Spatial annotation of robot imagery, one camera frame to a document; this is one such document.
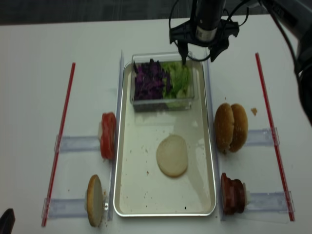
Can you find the clear plastic salad box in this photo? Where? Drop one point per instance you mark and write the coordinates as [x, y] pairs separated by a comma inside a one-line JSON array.
[[153, 105]]

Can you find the sesame bun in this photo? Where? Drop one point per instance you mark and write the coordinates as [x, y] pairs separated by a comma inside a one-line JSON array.
[[224, 126], [240, 132]]

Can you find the right sesame bun top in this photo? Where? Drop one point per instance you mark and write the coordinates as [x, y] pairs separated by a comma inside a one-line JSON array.
[[240, 132]]

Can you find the front tomato slice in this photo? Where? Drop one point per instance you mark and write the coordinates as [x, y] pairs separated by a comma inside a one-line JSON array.
[[110, 137]]

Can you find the left sesame bun top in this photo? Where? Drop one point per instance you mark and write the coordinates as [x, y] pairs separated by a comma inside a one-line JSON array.
[[224, 126]]

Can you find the tomato slice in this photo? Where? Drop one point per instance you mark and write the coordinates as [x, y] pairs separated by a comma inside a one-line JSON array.
[[104, 131], [110, 137]]

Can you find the rear tomato slice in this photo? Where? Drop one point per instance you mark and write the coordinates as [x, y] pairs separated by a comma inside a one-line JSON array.
[[104, 131]]

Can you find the bottom bun slice on tray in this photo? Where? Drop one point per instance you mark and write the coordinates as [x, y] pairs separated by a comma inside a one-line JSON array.
[[172, 156]]

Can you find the black object at corner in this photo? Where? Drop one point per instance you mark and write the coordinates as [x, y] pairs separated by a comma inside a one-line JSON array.
[[7, 221]]

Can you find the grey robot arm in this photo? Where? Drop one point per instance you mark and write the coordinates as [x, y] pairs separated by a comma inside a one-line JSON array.
[[294, 21]]

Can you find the meat patty slice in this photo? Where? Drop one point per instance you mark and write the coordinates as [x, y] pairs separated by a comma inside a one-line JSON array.
[[240, 195], [228, 195]]

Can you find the front meat patty slice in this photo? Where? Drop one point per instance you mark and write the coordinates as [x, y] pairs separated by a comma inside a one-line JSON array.
[[228, 195]]

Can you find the white pusher block meat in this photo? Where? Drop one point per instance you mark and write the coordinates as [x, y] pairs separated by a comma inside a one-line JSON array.
[[247, 195]]

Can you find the left clear acrylic rail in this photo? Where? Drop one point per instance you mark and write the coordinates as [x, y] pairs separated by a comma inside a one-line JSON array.
[[110, 210]]

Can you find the rear meat patty slice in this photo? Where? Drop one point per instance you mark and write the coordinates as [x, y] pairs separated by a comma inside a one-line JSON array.
[[240, 195]]

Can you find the green lettuce pile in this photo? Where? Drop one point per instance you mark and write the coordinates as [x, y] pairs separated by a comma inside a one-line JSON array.
[[177, 79]]

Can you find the cream metal tray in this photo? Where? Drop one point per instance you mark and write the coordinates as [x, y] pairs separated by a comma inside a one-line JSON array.
[[141, 188]]

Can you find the chopped purple cabbage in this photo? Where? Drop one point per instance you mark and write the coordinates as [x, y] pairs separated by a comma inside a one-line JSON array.
[[152, 81]]

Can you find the red strip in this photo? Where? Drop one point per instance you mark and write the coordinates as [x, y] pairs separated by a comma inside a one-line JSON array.
[[56, 155], [276, 148]]

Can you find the lower left clear holder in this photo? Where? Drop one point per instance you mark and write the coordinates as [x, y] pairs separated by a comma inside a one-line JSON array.
[[54, 208]]

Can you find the upper left clear holder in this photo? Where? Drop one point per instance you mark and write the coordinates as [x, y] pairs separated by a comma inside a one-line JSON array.
[[69, 144]]

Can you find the lower right clear holder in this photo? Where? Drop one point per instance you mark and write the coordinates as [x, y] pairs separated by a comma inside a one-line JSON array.
[[267, 202]]

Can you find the white pusher block tomato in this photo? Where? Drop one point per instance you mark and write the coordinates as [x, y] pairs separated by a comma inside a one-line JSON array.
[[99, 130]]

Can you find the bread crumb piece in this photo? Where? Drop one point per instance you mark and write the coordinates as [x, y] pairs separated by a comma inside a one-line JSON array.
[[254, 111]]

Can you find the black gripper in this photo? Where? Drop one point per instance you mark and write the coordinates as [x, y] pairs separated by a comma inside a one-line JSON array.
[[204, 28]]

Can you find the left red strip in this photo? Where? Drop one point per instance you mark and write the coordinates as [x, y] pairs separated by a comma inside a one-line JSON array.
[[56, 155]]

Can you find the standing bun half left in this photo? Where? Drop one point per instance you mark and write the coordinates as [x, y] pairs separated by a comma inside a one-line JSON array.
[[94, 203]]

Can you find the right red strip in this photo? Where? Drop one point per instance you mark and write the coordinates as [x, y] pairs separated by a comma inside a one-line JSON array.
[[276, 148]]

